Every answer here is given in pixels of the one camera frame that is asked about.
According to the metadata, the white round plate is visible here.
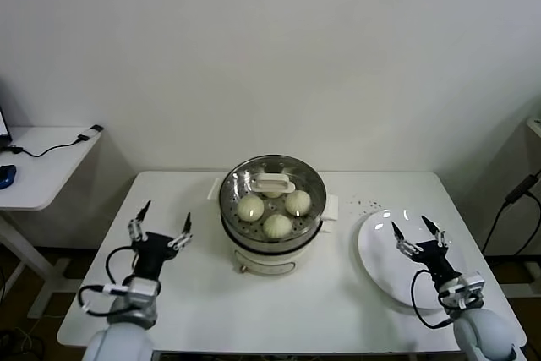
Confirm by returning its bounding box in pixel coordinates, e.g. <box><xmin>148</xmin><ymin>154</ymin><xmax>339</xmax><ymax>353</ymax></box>
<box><xmin>358</xmin><ymin>207</ymin><xmax>469</xmax><ymax>310</ymax></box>

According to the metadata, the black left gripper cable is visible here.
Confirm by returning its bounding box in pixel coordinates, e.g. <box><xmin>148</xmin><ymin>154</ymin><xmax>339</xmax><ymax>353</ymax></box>
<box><xmin>78</xmin><ymin>245</ymin><xmax>140</xmax><ymax>318</ymax></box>

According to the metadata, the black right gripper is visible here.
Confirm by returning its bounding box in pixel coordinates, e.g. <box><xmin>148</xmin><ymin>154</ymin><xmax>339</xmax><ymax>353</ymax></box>
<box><xmin>391</xmin><ymin>215</ymin><xmax>462</xmax><ymax>287</ymax></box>

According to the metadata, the white electric cooker pot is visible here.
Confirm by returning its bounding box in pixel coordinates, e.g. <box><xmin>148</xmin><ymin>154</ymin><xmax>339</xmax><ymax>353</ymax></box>
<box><xmin>220</xmin><ymin>208</ymin><xmax>336</xmax><ymax>276</ymax></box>

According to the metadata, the glass lid with white handle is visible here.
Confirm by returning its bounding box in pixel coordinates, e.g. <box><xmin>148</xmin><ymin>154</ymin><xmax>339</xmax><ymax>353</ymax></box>
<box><xmin>219</xmin><ymin>156</ymin><xmax>327</xmax><ymax>244</ymax></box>

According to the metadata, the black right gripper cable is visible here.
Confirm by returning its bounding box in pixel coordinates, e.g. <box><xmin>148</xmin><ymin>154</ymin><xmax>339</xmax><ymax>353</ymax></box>
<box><xmin>410</xmin><ymin>268</ymin><xmax>457</xmax><ymax>329</ymax></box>

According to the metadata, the stainless steel steamer basket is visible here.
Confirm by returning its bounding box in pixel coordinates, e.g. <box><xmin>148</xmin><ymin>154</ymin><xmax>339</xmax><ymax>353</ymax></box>
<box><xmin>206</xmin><ymin>154</ymin><xmax>342</xmax><ymax>254</ymax></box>

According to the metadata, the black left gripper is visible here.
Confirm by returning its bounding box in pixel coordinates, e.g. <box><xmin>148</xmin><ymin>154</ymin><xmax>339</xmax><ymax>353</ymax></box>
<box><xmin>128</xmin><ymin>199</ymin><xmax>194</xmax><ymax>282</ymax></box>

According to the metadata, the black power cable with brick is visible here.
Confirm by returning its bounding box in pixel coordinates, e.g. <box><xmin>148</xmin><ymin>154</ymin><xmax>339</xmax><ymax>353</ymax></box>
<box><xmin>481</xmin><ymin>169</ymin><xmax>541</xmax><ymax>256</ymax></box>

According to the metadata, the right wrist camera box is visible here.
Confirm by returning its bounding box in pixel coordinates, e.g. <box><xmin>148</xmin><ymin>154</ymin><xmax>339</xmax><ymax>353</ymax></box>
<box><xmin>458</xmin><ymin>271</ymin><xmax>486</xmax><ymax>309</ymax></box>

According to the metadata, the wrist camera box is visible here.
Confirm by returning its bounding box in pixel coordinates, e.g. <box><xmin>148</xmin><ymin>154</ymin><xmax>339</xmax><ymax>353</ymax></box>
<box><xmin>124</xmin><ymin>278</ymin><xmax>161</xmax><ymax>297</ymax></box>
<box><xmin>458</xmin><ymin>271</ymin><xmax>486</xmax><ymax>309</ymax></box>

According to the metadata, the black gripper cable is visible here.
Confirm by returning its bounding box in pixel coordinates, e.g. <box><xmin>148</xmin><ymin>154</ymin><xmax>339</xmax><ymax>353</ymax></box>
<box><xmin>410</xmin><ymin>268</ymin><xmax>457</xmax><ymax>329</ymax></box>
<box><xmin>78</xmin><ymin>245</ymin><xmax>140</xmax><ymax>318</ymax></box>

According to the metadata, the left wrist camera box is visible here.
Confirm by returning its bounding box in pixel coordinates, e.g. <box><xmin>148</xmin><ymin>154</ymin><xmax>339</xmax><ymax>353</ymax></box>
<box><xmin>124</xmin><ymin>278</ymin><xmax>161</xmax><ymax>297</ymax></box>

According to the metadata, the black cable with adapter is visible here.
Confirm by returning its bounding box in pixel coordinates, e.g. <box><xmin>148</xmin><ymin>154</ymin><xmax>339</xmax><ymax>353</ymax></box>
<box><xmin>0</xmin><ymin>123</ymin><xmax>105</xmax><ymax>158</ymax></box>

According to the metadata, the white side desk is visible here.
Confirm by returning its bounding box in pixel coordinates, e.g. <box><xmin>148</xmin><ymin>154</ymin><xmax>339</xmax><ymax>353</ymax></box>
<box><xmin>0</xmin><ymin>125</ymin><xmax>107</xmax><ymax>320</ymax></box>

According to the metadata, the blue handheld device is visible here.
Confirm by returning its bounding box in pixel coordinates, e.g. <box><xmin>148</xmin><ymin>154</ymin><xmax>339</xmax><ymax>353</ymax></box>
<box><xmin>0</xmin><ymin>164</ymin><xmax>18</xmax><ymax>189</ymax></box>

